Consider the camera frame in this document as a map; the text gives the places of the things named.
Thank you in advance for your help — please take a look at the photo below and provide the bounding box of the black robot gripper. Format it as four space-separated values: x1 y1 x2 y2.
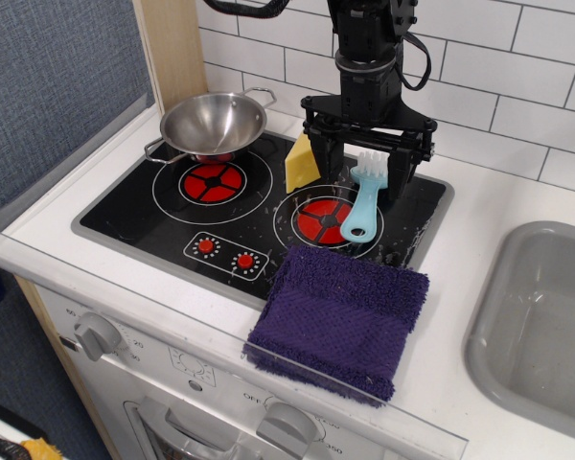
301 65 437 200

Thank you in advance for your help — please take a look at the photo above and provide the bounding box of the yellow toy cheese wedge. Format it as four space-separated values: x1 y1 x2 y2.
284 132 321 194

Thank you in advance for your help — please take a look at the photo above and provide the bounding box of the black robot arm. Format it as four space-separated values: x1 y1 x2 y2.
301 1 437 199

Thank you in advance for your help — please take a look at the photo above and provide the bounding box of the light blue dish brush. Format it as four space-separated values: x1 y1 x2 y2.
340 150 389 243

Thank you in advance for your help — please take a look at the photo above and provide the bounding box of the stainless steel pot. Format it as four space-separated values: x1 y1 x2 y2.
145 87 277 165

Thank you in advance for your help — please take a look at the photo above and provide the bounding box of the black toy stovetop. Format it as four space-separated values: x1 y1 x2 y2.
72 133 454 309

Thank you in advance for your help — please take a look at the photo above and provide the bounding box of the purple folded towel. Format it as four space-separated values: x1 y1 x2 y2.
243 246 429 406

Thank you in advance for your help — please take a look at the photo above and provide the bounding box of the grey toy sink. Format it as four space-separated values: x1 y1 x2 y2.
465 221 575 439

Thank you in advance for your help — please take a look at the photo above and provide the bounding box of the grey right oven knob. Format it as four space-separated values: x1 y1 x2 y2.
256 402 318 459

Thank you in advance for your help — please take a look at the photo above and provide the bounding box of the grey oven knob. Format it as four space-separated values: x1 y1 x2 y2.
74 312 122 361
256 402 318 459

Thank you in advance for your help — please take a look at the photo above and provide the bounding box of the white toy oven front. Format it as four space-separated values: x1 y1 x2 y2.
38 288 467 459

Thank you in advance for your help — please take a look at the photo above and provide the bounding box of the grey left oven knob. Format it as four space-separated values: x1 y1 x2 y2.
74 312 122 361

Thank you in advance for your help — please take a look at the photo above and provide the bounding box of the yellow black object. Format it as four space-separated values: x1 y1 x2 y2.
0 438 64 460

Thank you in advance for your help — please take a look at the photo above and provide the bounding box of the wooden side post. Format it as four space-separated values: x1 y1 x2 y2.
132 0 208 114

